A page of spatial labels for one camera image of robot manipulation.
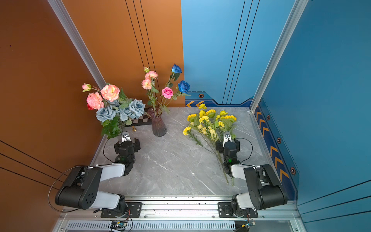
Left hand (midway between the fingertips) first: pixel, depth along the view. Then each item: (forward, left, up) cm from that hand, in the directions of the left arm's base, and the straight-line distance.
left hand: (128, 138), depth 91 cm
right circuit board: (-43, -66, -9) cm, 80 cm away
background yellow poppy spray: (+25, -48, -2) cm, 55 cm away
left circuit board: (-44, -5, -11) cm, 46 cm away
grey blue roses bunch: (-2, -2, +25) cm, 25 cm away
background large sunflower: (+23, -55, 0) cm, 59 cm away
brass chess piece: (+13, +2, -8) cm, 15 cm away
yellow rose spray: (+8, -53, -3) cm, 54 cm away
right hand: (+1, -64, -1) cm, 64 cm away
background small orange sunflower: (+20, -40, -2) cm, 45 cm away
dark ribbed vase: (+7, -19, +2) cm, 20 cm away
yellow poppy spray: (+17, -62, -5) cm, 64 cm away
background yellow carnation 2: (+17, -49, +2) cm, 52 cm away
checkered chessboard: (+20, -5, -5) cm, 21 cm away
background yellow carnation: (+10, -36, -6) cm, 38 cm away
